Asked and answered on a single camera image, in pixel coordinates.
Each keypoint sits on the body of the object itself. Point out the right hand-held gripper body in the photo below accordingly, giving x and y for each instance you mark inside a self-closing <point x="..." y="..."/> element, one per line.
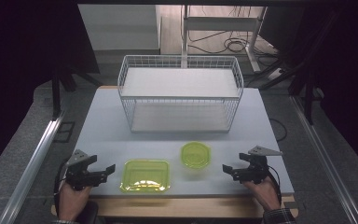
<point x="256" y="171"/>

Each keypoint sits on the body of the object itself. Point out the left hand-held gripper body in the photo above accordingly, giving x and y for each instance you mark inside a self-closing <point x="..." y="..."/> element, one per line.
<point x="76" y="177"/>

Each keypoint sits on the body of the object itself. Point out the green rectangular plastic container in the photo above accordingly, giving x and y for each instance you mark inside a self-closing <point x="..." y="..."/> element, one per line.
<point x="145" y="174"/>

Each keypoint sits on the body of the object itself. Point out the green round plastic bowl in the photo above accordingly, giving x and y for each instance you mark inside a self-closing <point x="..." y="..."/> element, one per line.
<point x="195" y="155"/>

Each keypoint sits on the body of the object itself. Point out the person's left hand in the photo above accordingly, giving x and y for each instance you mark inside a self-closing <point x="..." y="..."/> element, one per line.
<point x="71" y="202"/>

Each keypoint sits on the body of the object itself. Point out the person's right hand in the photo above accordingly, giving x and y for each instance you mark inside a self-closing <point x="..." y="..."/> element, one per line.
<point x="267" y="194"/>

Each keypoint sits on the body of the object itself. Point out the person's left plaid sleeve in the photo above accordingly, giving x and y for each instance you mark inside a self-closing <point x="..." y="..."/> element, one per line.
<point x="63" y="221"/>

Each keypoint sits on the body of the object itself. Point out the person's plaid sleeve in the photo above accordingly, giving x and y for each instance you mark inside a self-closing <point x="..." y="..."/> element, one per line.
<point x="278" y="216"/>
<point x="63" y="221"/>

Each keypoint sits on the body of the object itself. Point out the person's right plaid sleeve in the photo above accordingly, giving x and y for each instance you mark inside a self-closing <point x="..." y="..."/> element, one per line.
<point x="278" y="216"/>

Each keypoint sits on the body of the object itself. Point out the black stand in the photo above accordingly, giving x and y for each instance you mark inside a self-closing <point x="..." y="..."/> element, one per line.
<point x="308" y="93"/>
<point x="56" y="93"/>

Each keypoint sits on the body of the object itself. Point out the white power strip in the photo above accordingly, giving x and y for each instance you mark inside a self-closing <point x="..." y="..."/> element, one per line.
<point x="276" y="74"/>

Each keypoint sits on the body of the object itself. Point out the white cabinet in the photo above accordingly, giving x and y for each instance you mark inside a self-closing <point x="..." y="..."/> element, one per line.
<point x="121" y="28"/>

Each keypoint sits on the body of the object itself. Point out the aluminium rail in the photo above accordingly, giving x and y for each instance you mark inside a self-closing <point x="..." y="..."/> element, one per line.
<point x="323" y="158"/>
<point x="34" y="165"/>

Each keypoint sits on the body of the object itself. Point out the white desk frame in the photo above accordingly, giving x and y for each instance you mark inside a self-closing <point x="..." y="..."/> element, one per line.
<point x="220" y="24"/>

